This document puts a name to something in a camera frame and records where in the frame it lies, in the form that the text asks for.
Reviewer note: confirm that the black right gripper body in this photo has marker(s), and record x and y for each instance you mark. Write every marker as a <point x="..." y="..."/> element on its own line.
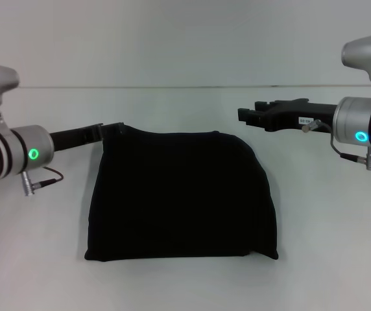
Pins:
<point x="302" y="113"/>

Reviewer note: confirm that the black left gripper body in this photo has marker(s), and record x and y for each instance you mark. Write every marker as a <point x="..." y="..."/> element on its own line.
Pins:
<point x="72" y="137"/>

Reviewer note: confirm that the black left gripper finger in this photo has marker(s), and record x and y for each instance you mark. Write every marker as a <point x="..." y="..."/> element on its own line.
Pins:
<point x="112" y="127"/>

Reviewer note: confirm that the black t-shirt with white print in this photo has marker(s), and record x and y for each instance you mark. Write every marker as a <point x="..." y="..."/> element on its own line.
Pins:
<point x="179" y="194"/>

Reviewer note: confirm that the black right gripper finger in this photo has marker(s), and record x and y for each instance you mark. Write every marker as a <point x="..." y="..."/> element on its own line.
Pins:
<point x="252" y="117"/>
<point x="265" y="105"/>

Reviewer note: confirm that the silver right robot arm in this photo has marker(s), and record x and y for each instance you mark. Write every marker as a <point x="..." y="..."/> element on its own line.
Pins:
<point x="354" y="120"/>

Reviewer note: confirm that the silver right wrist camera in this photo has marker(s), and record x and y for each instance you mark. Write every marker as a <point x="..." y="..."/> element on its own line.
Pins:
<point x="360" y="53"/>

